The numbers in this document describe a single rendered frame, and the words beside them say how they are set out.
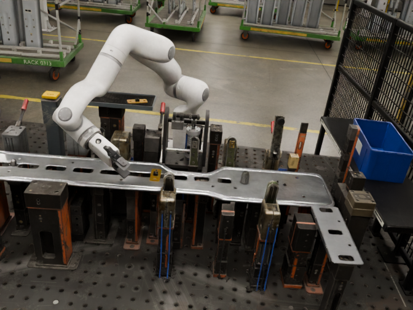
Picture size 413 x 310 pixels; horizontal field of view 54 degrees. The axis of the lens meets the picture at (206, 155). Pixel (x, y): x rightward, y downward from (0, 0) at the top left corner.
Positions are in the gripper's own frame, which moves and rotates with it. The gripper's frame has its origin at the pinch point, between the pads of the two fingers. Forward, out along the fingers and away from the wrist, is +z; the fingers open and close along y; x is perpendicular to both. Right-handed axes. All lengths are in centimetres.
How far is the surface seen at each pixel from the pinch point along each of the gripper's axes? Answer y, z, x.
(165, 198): -4.4, 17.2, -1.1
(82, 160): 20.3, -19.5, 4.5
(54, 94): 27, -52, -9
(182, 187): 7.5, 17.7, -11.4
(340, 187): 6, 62, -54
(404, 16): 450, 56, -700
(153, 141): 18.5, -5.1, -20.5
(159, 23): 474, -265, -339
